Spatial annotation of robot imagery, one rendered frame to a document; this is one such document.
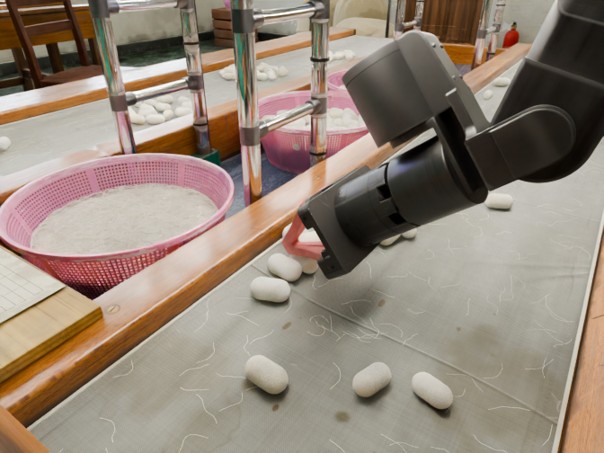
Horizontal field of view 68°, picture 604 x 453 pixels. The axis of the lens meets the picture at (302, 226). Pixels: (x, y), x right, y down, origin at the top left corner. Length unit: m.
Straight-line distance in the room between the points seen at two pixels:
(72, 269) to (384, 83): 0.35
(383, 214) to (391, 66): 0.10
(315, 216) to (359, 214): 0.03
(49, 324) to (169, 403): 0.11
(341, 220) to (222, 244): 0.15
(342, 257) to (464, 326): 0.13
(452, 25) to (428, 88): 5.21
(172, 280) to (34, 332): 0.11
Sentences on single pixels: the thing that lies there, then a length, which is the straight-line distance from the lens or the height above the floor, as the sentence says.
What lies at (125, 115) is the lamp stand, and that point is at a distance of 0.71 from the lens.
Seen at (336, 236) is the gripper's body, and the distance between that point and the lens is 0.36.
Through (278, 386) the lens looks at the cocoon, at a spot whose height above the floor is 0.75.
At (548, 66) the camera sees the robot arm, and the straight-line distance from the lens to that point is 0.30.
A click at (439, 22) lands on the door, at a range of 5.57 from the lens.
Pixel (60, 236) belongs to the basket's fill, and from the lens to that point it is 0.61.
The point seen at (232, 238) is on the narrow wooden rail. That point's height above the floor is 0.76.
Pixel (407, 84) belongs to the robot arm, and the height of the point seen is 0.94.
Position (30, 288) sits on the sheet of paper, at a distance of 0.44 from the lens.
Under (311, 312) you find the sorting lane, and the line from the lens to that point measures 0.41.
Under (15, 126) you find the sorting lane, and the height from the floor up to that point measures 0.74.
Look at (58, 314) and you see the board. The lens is 0.40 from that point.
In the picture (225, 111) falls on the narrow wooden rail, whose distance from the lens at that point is 0.89.
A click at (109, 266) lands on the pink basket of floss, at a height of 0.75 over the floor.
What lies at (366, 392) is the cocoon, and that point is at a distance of 0.34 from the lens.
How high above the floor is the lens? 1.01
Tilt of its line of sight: 31 degrees down
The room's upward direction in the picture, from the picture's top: straight up
